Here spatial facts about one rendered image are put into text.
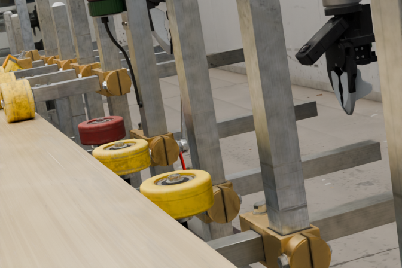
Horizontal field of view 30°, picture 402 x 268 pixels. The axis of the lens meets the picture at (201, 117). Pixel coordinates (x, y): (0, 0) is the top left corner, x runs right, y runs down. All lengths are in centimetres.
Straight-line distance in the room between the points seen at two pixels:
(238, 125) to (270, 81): 59
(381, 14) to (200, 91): 50
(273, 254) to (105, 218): 21
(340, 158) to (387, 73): 62
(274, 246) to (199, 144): 25
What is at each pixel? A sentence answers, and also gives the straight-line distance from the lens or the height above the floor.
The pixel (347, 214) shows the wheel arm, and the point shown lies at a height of 82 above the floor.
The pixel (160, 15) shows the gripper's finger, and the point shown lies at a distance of 138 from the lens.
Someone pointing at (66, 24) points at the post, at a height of 106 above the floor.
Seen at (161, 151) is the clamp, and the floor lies 85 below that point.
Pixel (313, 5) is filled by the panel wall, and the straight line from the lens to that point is 672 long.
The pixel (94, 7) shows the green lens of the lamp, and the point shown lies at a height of 110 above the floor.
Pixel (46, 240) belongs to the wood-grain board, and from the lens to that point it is 73.
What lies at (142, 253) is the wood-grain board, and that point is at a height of 90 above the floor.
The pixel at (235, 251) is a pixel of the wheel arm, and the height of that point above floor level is 81.
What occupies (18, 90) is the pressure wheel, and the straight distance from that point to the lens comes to 151.
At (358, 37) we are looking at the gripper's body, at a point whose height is 97.
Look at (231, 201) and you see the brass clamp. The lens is 105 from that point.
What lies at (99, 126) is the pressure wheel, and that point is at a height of 90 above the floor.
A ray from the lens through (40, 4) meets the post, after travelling 225.
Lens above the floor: 112
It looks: 10 degrees down
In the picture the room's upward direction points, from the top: 9 degrees counter-clockwise
